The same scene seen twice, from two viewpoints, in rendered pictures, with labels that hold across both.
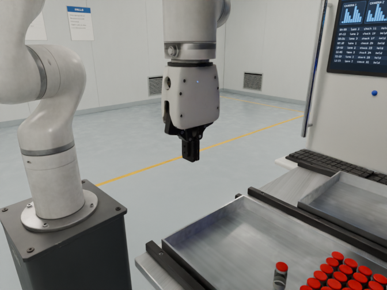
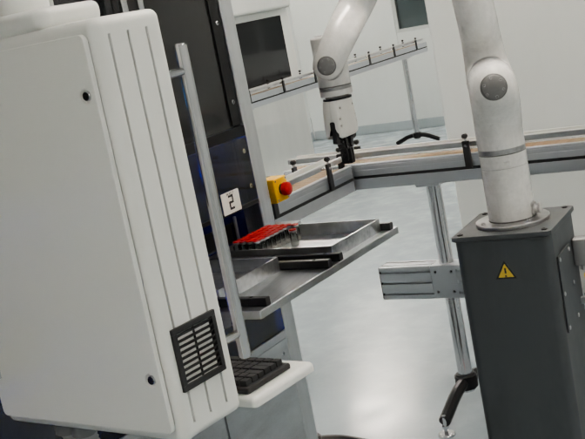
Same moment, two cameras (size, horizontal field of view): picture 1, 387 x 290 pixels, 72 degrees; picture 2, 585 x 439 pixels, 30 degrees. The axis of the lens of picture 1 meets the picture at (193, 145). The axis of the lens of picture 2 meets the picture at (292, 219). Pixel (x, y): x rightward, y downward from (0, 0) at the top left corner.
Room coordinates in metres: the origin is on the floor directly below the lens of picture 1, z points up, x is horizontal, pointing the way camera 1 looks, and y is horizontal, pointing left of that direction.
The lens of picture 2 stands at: (3.13, -0.90, 1.51)
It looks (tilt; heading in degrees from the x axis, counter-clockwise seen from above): 11 degrees down; 165
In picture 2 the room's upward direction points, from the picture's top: 11 degrees counter-clockwise
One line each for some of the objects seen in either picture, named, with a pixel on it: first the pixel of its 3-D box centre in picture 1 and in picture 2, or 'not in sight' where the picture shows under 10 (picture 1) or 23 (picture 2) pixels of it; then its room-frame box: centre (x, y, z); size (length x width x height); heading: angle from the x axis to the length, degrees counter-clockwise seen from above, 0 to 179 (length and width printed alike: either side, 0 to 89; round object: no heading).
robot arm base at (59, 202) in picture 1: (55, 179); (507, 186); (0.62, 0.36, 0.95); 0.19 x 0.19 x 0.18
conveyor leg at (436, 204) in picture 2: not in sight; (450, 287); (-0.28, 0.54, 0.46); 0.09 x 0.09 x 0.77; 42
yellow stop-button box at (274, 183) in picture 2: not in sight; (272, 189); (0.06, -0.11, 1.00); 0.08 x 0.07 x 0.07; 42
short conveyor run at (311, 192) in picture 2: not in sight; (286, 193); (-0.24, 0.01, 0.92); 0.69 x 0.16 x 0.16; 132
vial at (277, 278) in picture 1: (280, 276); (293, 238); (0.35, -0.15, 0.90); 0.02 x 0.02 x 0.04
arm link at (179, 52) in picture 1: (189, 52); (336, 91); (0.46, 0.01, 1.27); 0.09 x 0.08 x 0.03; 132
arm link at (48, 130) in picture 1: (50, 96); (495, 107); (0.65, 0.35, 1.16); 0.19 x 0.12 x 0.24; 155
